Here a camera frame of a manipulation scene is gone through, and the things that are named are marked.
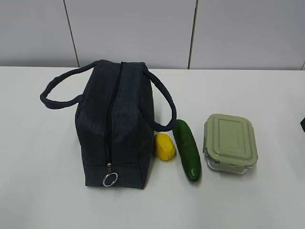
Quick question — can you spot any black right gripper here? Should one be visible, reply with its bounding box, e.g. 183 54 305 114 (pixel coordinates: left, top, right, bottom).
299 117 305 132

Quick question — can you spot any green lidded glass container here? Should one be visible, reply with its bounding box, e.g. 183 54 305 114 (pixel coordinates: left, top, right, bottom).
203 114 258 174

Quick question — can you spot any green cucumber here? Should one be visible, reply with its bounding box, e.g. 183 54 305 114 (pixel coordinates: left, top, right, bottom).
173 119 202 182

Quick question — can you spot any yellow lemon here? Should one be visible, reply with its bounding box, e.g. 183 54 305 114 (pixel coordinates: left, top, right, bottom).
154 133 176 161

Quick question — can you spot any dark blue lunch bag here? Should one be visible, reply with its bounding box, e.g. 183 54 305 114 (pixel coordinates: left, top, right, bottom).
40 60 177 189

